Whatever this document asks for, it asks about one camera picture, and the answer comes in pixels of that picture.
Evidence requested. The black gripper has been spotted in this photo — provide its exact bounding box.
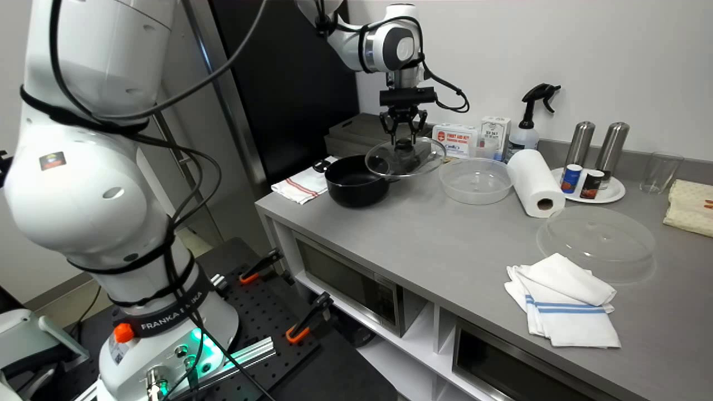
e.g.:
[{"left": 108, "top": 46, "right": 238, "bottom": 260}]
[{"left": 380, "top": 101, "right": 432, "bottom": 153}]

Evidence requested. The glass pot lid black knob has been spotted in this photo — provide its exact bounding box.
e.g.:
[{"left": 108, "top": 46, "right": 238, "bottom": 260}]
[{"left": 366, "top": 136, "right": 451, "bottom": 180}]

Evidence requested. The black cooking pot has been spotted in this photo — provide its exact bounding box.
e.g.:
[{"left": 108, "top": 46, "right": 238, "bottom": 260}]
[{"left": 323, "top": 150, "right": 392, "bottom": 209}]

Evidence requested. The white box red print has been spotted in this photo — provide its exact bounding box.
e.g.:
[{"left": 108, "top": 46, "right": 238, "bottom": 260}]
[{"left": 431, "top": 123, "right": 477, "bottom": 160}]

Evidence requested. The small white carton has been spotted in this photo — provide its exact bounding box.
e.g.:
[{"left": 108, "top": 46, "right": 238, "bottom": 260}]
[{"left": 474, "top": 115, "right": 513, "bottom": 162}]

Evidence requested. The black backdrop panel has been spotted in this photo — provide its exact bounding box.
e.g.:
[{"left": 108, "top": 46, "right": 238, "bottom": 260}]
[{"left": 207, "top": 0, "right": 361, "bottom": 187}]

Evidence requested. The white red-striped cloth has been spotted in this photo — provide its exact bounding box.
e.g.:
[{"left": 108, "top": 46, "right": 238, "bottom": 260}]
[{"left": 269, "top": 165, "right": 329, "bottom": 207}]

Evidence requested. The white spray bottle black trigger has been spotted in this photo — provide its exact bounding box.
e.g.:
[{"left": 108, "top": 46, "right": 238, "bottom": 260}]
[{"left": 506, "top": 81, "right": 565, "bottom": 165}]

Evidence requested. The white paper towel roll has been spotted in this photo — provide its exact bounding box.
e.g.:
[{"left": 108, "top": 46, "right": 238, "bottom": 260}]
[{"left": 506, "top": 147, "right": 568, "bottom": 221}]

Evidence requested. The steel counter cabinet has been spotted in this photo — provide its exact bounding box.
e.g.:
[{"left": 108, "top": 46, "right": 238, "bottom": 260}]
[{"left": 254, "top": 198, "right": 634, "bottom": 401}]

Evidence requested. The small blue can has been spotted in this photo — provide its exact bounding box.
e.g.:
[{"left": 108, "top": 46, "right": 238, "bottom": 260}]
[{"left": 560, "top": 162, "right": 584, "bottom": 196}]

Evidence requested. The steel cylinder shaker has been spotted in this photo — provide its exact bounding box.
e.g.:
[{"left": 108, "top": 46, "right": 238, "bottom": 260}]
[
  {"left": 565, "top": 120, "right": 597, "bottom": 168},
  {"left": 597, "top": 120, "right": 631, "bottom": 178}
]

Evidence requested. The grey leaning panel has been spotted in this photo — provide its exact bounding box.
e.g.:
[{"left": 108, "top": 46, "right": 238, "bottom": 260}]
[{"left": 158, "top": 0, "right": 269, "bottom": 207}]

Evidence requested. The small dark can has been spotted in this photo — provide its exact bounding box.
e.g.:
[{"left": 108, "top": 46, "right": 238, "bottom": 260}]
[{"left": 580, "top": 167, "right": 607, "bottom": 201}]

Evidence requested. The orange black clamp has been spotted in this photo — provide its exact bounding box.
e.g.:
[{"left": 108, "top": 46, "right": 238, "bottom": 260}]
[
  {"left": 236, "top": 252, "right": 284, "bottom": 286},
  {"left": 284, "top": 290, "right": 335, "bottom": 348}
]

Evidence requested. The white round plate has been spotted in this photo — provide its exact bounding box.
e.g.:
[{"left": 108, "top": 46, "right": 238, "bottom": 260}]
[{"left": 551, "top": 165, "right": 629, "bottom": 207}]

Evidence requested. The white blue-striped towel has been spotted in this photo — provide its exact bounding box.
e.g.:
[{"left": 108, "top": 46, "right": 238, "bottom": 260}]
[{"left": 504, "top": 252, "right": 625, "bottom": 349}]

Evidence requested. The black perforated base board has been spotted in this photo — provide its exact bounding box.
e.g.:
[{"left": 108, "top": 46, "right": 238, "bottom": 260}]
[{"left": 73, "top": 235, "right": 381, "bottom": 401}]

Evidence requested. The clear glass cup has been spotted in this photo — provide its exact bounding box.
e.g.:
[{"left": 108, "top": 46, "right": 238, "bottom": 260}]
[{"left": 639, "top": 157, "right": 680, "bottom": 196}]

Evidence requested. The pale yellow folded cloth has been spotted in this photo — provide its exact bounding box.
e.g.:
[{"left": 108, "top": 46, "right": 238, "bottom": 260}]
[{"left": 663, "top": 175, "right": 713, "bottom": 241}]

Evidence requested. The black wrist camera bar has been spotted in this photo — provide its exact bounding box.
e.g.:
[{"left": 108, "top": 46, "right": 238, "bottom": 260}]
[{"left": 380, "top": 84, "right": 440, "bottom": 108}]

